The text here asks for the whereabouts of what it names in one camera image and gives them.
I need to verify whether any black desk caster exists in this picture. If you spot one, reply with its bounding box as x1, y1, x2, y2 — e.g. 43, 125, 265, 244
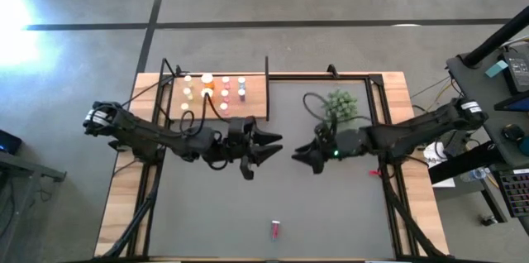
479, 213, 499, 227

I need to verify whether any black desk beam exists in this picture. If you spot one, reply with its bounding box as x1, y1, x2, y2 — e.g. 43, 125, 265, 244
427, 141, 508, 185

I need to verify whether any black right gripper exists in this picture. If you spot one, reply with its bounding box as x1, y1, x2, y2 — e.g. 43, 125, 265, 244
291, 121, 336, 175

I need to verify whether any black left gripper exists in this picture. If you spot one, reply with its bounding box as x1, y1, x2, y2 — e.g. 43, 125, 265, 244
214, 116, 284, 181

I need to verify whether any black device blue light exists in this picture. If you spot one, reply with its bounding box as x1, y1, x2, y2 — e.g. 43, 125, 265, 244
0, 128, 24, 156

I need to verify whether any black backlit keyboard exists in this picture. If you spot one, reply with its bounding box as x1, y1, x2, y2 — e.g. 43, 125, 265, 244
493, 167, 529, 218

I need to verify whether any black tablet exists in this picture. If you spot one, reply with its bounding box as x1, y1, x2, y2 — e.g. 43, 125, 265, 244
493, 91, 529, 112

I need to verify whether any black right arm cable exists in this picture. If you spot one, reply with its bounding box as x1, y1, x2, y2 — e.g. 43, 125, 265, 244
303, 92, 373, 132

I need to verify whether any white paper sheet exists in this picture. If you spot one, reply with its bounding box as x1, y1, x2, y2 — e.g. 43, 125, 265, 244
423, 141, 456, 189

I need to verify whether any small teal box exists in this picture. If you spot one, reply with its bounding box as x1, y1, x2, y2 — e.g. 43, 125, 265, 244
485, 60, 509, 79

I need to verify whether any black round pole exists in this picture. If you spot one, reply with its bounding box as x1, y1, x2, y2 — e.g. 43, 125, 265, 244
462, 6, 529, 68

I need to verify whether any black control box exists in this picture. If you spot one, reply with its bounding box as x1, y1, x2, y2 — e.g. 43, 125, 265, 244
444, 130, 472, 157

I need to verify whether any dark grey stand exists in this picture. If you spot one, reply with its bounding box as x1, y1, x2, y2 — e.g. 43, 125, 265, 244
0, 149, 68, 263

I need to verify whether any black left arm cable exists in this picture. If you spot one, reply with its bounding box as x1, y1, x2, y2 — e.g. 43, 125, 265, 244
178, 91, 232, 138

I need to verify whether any black metal table frame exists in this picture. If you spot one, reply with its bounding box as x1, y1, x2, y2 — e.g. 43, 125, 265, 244
97, 55, 454, 262

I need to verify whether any black power adapter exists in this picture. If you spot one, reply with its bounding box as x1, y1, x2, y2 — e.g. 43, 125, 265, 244
502, 50, 529, 94

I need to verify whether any grey table mat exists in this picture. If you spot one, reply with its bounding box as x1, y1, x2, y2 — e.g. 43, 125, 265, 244
147, 80, 396, 259

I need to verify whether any clear water bottle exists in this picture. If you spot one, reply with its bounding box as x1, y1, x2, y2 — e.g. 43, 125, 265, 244
460, 167, 488, 184

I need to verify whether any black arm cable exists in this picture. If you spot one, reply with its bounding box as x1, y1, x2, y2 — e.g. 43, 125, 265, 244
178, 91, 232, 138
303, 92, 373, 132

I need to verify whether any black computer mouse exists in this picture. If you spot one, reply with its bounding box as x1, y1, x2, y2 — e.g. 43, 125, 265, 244
502, 123, 526, 143

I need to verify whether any wooden shelf board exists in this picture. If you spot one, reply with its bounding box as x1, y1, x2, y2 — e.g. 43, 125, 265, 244
169, 73, 269, 122

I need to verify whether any grey side desk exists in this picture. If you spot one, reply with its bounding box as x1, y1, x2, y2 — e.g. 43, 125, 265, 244
446, 41, 529, 169

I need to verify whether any green artificial potted plant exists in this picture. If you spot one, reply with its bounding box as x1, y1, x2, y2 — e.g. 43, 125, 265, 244
321, 88, 360, 123

